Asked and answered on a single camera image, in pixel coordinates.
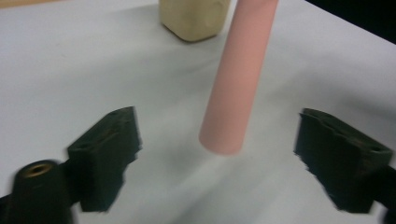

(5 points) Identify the beige square cup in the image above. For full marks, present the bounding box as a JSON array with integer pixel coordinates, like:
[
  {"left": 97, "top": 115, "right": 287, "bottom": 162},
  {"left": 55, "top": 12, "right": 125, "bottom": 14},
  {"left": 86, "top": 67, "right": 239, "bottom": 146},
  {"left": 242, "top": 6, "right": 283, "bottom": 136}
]
[{"left": 159, "top": 0, "right": 233, "bottom": 43}]

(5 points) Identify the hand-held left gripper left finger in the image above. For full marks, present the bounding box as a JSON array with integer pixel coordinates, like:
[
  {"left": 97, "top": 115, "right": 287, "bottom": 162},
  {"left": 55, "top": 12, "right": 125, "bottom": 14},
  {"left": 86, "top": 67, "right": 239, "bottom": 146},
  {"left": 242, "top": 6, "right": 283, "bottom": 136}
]
[{"left": 66, "top": 105, "right": 143, "bottom": 214}]

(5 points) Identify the wooden table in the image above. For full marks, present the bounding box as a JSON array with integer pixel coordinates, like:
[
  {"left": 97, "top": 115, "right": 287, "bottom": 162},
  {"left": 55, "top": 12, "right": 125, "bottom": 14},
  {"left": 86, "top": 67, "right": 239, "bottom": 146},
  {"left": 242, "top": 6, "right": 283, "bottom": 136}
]
[{"left": 0, "top": 0, "right": 68, "bottom": 9}]

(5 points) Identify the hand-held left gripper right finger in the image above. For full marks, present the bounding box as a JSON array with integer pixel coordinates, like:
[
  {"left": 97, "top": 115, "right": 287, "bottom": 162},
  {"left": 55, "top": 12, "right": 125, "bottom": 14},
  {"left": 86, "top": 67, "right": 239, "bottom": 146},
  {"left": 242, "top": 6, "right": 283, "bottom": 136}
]
[{"left": 293, "top": 107, "right": 394, "bottom": 215}]

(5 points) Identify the pink hairbrush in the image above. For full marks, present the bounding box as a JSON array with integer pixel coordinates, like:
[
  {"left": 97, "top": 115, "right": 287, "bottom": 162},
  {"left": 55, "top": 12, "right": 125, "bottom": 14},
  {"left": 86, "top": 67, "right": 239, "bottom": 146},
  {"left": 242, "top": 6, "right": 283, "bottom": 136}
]
[{"left": 198, "top": 0, "right": 280, "bottom": 156}]

